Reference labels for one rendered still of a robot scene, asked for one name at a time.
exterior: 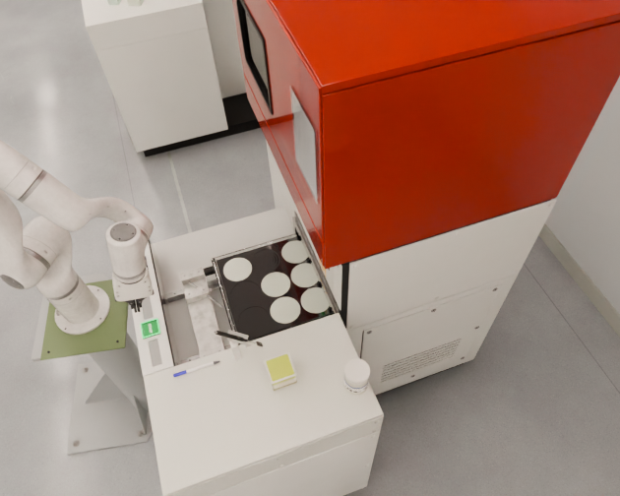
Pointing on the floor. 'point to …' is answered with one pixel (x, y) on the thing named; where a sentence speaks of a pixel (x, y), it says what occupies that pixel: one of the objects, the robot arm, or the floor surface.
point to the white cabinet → (316, 473)
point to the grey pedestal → (104, 395)
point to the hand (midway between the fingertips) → (136, 304)
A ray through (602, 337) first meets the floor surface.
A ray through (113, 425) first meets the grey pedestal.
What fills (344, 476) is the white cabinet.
